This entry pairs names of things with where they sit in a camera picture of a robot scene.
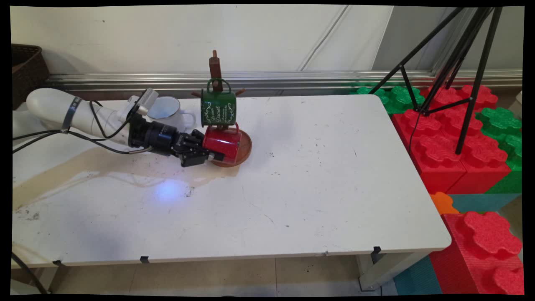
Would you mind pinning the red enamel mug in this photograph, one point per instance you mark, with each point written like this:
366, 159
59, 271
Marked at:
221, 144

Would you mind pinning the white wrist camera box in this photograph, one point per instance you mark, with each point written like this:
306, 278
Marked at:
144, 100

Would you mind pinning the white table leg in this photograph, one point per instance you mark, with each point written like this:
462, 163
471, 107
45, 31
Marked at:
384, 267

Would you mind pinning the black table clip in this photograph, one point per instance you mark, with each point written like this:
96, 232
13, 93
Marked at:
376, 250
144, 259
57, 263

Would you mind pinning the black tripod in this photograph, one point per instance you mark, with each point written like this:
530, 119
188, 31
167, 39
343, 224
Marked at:
477, 83

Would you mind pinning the orange foam piece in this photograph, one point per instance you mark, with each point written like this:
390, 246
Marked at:
442, 203

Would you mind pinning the green enamel mug with print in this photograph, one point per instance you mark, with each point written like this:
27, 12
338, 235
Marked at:
217, 108

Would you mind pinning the white enamel mug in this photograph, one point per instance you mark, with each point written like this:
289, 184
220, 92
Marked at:
171, 109

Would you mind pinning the dark wicker basket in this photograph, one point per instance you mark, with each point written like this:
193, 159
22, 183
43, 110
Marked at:
27, 71

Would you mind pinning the flat green foam block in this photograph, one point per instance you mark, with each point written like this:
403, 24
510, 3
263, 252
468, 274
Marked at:
397, 98

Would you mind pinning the tall green foam block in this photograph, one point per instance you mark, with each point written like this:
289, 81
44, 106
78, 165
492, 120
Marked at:
501, 125

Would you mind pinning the metal band clamp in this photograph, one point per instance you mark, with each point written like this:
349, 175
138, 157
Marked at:
71, 113

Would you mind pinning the large red foam block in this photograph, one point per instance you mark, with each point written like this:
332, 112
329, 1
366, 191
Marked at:
480, 251

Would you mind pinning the wooden mug tree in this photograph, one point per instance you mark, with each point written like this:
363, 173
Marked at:
214, 67

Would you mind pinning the teal foam mat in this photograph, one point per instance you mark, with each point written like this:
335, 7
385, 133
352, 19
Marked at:
485, 202

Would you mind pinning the red studded foam block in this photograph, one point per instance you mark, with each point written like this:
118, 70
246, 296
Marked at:
443, 154

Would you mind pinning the white wall conduit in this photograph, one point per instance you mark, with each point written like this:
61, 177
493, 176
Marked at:
324, 37

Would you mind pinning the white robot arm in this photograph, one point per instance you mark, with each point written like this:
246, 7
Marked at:
50, 104

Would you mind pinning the metal wall rail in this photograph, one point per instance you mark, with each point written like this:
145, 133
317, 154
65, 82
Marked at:
292, 79

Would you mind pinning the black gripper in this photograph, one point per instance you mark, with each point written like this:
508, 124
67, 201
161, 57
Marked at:
159, 136

